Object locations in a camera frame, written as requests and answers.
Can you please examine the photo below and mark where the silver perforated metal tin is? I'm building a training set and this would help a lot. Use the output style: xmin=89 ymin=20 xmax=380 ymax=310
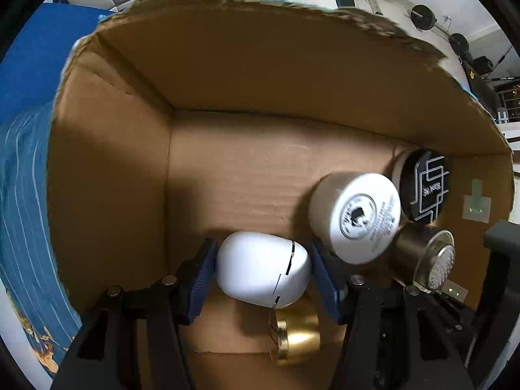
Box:
xmin=390 ymin=223 xmax=456 ymax=292

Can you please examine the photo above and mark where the blue mat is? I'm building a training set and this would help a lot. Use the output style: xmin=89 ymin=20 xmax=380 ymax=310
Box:
xmin=1 ymin=3 xmax=112 ymax=123

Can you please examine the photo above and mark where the white purifying cream jar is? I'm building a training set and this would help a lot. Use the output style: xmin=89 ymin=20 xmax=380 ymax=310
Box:
xmin=308 ymin=172 xmax=401 ymax=265

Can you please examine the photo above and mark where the blue striped bedspread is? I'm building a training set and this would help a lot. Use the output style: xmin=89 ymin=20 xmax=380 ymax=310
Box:
xmin=1 ymin=103 xmax=82 ymax=378

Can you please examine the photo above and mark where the black-lid round jar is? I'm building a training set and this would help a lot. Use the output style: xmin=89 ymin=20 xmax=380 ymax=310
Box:
xmin=391 ymin=148 xmax=449 ymax=225

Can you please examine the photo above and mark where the white egg-shaped case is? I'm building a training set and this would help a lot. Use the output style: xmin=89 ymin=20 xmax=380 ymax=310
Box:
xmin=216 ymin=231 xmax=311 ymax=309

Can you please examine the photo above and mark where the brown cardboard box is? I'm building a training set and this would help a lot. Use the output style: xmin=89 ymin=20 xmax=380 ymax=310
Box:
xmin=47 ymin=0 xmax=515 ymax=389

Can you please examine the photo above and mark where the floor barbell with plates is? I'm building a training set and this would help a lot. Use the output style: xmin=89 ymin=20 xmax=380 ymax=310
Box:
xmin=410 ymin=5 xmax=470 ymax=59

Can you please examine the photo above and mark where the gold round tin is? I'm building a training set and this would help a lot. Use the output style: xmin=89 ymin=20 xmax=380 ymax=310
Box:
xmin=270 ymin=303 xmax=321 ymax=366

